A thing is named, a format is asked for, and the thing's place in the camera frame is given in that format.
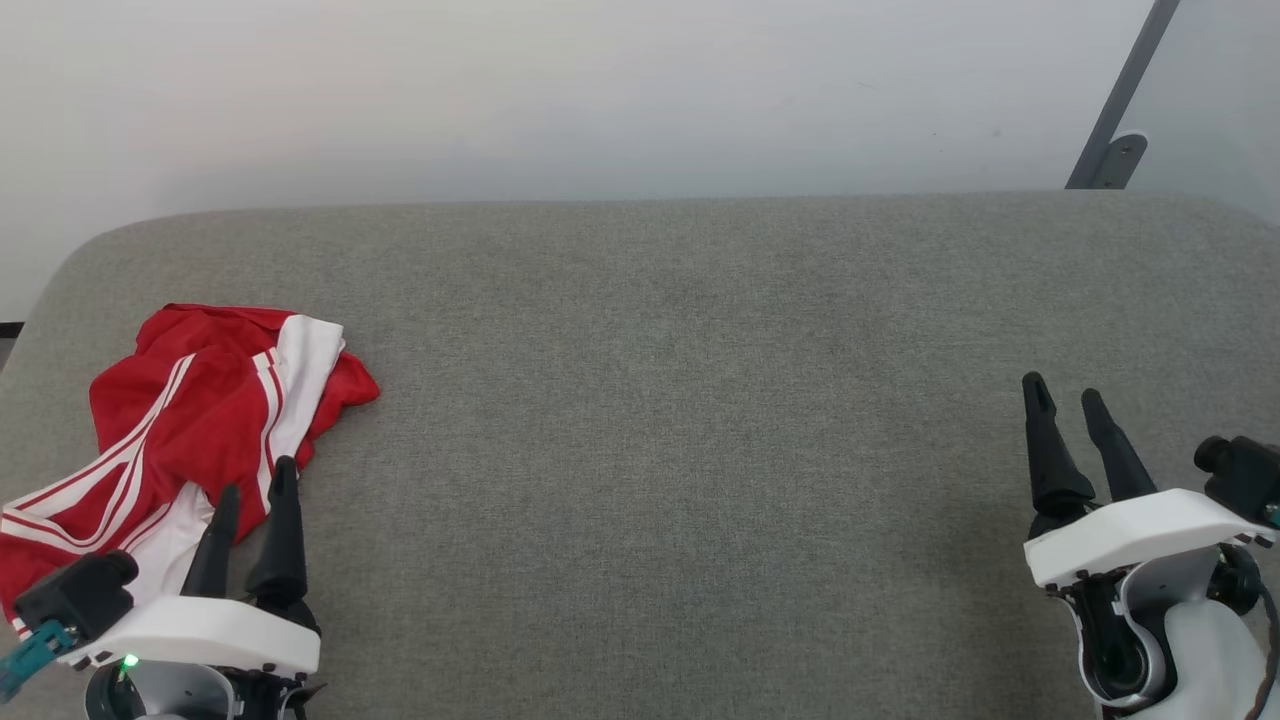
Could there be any teal camera cable plug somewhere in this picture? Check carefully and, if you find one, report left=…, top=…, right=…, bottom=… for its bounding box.
left=0, top=620, right=77, bottom=703

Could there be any grey fabric sofa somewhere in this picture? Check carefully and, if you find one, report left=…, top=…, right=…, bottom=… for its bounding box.
left=0, top=190, right=1280, bottom=720

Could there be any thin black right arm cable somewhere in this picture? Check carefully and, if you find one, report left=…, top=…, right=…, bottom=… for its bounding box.
left=1252, top=580, right=1280, bottom=720

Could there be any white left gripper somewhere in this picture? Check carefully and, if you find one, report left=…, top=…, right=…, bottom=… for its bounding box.
left=58, top=456, right=327, bottom=720

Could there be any grey slanted metal bar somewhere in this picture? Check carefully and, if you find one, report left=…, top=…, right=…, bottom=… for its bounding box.
left=1065, top=0, right=1182, bottom=191

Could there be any red white sports shirt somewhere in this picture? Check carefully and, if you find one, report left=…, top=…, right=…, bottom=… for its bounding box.
left=0, top=303, right=381, bottom=641

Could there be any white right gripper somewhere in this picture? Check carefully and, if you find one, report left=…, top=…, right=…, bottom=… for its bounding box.
left=1021, top=372, right=1277, bottom=590

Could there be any grey metal bracket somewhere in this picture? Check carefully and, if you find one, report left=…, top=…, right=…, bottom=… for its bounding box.
left=1085, top=132, right=1149, bottom=191

